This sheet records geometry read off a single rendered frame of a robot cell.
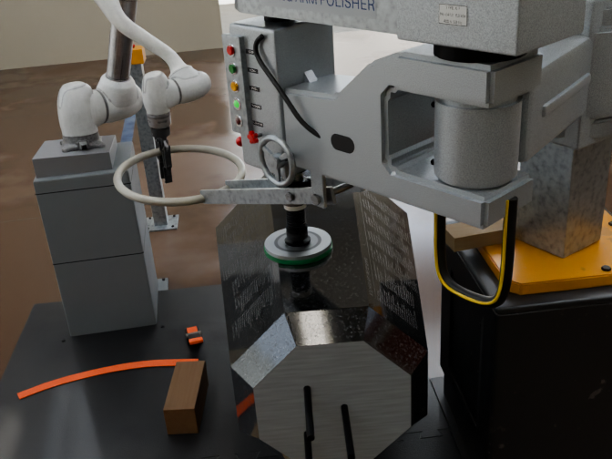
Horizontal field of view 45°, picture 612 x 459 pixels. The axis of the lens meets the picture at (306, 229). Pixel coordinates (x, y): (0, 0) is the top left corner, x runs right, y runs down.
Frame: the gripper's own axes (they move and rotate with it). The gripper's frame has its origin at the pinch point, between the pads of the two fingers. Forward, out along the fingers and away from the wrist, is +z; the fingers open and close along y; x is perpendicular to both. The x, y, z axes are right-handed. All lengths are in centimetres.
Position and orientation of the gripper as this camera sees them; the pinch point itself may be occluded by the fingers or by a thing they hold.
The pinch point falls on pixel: (166, 172)
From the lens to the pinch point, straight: 304.4
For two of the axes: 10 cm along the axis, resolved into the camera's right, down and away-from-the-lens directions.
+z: 0.2, 8.7, 4.9
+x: 8.9, -2.4, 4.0
